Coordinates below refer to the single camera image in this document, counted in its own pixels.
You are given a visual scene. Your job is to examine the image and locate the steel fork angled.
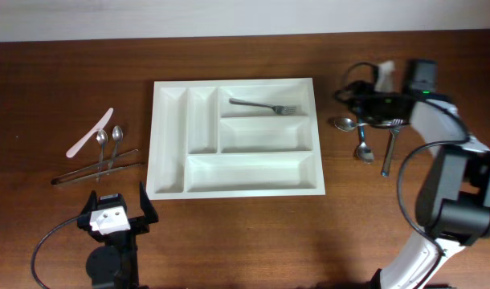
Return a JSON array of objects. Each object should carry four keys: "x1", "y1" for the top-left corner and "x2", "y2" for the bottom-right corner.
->
[{"x1": 229, "y1": 98, "x2": 297, "y2": 116}]

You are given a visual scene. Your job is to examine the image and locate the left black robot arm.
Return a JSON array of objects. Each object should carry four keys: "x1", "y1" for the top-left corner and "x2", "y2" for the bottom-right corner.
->
[{"x1": 77, "y1": 183, "x2": 159, "y2": 289}]

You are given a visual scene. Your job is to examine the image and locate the right black cable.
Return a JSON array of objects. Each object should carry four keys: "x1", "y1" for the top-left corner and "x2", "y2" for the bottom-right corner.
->
[{"x1": 333, "y1": 61, "x2": 471, "y2": 289}]

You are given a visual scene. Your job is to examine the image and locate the pink plastic knife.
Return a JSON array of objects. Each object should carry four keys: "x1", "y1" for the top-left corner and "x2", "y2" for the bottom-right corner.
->
[{"x1": 66, "y1": 108, "x2": 114, "y2": 158}]

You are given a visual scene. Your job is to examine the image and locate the small steel teaspoon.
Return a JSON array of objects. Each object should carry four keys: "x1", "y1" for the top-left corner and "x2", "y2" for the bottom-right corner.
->
[
  {"x1": 108, "y1": 125, "x2": 123, "y2": 169},
  {"x1": 96, "y1": 129, "x2": 108, "y2": 173}
]

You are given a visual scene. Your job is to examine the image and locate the steel spoon sideways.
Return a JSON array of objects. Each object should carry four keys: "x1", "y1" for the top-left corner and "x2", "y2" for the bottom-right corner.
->
[{"x1": 333, "y1": 117, "x2": 394, "y2": 132}]

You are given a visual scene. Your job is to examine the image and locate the white plastic cutlery tray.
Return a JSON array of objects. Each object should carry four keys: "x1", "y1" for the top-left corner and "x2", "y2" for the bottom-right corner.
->
[{"x1": 146, "y1": 78, "x2": 325, "y2": 200}]

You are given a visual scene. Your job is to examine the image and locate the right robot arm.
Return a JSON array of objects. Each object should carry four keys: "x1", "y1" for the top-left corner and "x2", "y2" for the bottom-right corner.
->
[{"x1": 334, "y1": 59, "x2": 490, "y2": 288}]

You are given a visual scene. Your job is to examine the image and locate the black cable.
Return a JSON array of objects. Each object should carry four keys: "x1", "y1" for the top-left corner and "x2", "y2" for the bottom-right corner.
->
[
  {"x1": 30, "y1": 214, "x2": 88, "y2": 289},
  {"x1": 333, "y1": 61, "x2": 471, "y2": 289}
]

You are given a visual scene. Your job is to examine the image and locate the steel fork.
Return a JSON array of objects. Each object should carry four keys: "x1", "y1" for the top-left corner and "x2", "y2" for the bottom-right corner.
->
[{"x1": 381, "y1": 119, "x2": 404, "y2": 177}]

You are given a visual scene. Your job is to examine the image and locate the steel spoon blue-tinted handle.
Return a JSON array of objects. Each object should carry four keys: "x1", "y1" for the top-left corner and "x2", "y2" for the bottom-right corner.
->
[{"x1": 356, "y1": 117, "x2": 374, "y2": 164}]

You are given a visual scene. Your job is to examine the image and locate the small steel teaspoon left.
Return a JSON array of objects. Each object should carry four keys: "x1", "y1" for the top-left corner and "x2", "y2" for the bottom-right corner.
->
[{"x1": 96, "y1": 129, "x2": 108, "y2": 173}]

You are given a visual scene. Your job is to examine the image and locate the left black cable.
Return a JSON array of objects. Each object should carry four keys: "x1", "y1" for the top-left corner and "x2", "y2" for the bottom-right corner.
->
[{"x1": 30, "y1": 214, "x2": 88, "y2": 289}]

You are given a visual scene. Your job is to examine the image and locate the steel serrated tongs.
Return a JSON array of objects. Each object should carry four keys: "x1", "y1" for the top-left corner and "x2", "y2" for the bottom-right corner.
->
[{"x1": 50, "y1": 149, "x2": 142, "y2": 186}]

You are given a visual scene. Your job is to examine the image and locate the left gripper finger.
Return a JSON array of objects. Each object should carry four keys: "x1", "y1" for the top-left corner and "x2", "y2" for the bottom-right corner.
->
[
  {"x1": 80, "y1": 190, "x2": 97, "y2": 216},
  {"x1": 138, "y1": 182, "x2": 159, "y2": 224}
]

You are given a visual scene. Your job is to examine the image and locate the small steel teaspoon right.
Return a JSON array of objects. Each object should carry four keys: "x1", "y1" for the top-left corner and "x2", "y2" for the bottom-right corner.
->
[{"x1": 108, "y1": 125, "x2": 123, "y2": 169}]

